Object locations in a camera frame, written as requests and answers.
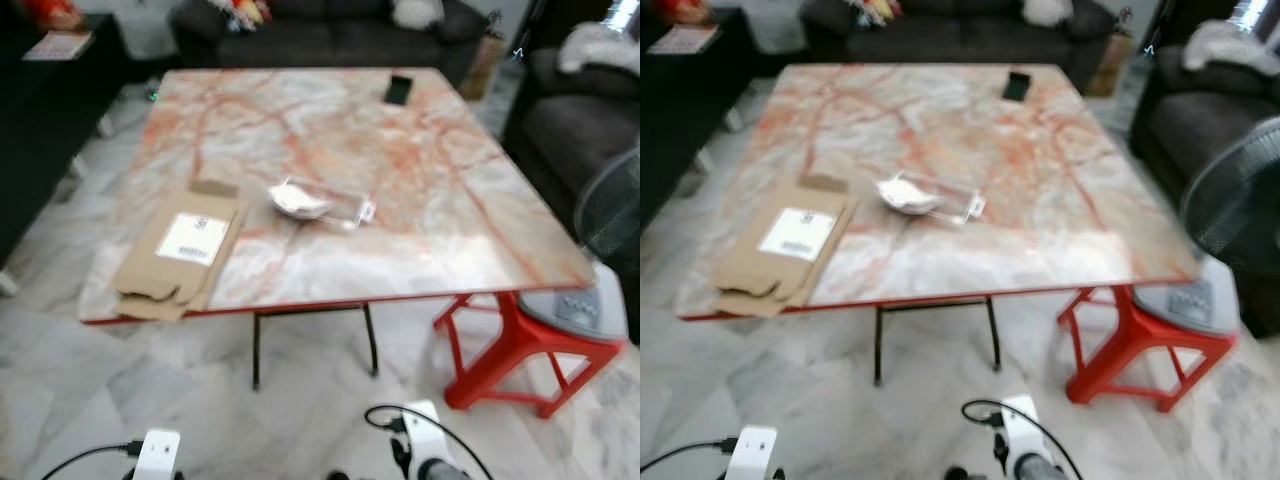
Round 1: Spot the red plastic stool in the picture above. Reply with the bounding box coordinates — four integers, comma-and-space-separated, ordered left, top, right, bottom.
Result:
432, 291, 624, 420
1057, 284, 1240, 414

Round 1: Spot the clear plastic package with paper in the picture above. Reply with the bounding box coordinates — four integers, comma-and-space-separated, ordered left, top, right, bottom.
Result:
875, 169, 987, 226
267, 176, 377, 232

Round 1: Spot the marble top folding table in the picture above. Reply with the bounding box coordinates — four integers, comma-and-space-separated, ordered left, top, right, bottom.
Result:
77, 67, 600, 393
674, 64, 1207, 389

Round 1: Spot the flattened cardboard box with label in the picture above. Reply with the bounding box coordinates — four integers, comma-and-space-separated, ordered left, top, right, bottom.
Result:
714, 174, 860, 320
111, 179, 250, 323

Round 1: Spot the grey standing fan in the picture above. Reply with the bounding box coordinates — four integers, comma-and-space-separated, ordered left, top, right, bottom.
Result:
1128, 114, 1280, 338
519, 148, 641, 343

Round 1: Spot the dark grey armchair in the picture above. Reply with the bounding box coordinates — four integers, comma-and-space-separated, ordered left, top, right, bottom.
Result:
1139, 14, 1280, 213
502, 18, 641, 243

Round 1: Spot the brown cardboard box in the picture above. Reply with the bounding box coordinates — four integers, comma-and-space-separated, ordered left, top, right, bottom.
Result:
1084, 29, 1132, 97
461, 34, 507, 100

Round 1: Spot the dark grey sofa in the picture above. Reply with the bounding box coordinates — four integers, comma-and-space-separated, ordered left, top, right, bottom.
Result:
169, 0, 492, 88
799, 0, 1117, 87

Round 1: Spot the white plush cushion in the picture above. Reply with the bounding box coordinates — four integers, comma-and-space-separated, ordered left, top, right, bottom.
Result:
1021, 0, 1074, 28
391, 0, 445, 30

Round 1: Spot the black low cabinet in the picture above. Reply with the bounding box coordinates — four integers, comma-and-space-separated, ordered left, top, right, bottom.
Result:
0, 10, 132, 273
640, 8, 754, 229

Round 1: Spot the white blanket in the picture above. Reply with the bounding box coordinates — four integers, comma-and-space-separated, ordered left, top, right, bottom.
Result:
556, 21, 641, 77
1182, 18, 1280, 77

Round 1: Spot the red and white magazine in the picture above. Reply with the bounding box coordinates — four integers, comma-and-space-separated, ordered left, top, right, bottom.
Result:
674, 24, 737, 57
21, 29, 94, 62

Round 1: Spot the red item on cabinet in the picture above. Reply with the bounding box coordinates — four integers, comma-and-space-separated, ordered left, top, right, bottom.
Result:
660, 0, 716, 25
19, 0, 87, 30

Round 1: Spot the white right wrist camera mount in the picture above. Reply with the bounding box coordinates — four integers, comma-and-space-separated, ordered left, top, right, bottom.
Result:
399, 399, 447, 473
999, 394, 1047, 473

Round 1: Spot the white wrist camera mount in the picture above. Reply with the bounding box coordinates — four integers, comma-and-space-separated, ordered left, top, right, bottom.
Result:
399, 399, 447, 473
999, 394, 1047, 473
724, 426, 779, 480
132, 429, 182, 480

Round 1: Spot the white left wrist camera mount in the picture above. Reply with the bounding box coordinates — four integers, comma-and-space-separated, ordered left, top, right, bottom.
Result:
132, 429, 182, 480
724, 426, 779, 480

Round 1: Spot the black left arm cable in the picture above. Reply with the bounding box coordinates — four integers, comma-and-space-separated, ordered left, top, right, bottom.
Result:
40, 441, 143, 480
640, 438, 739, 473

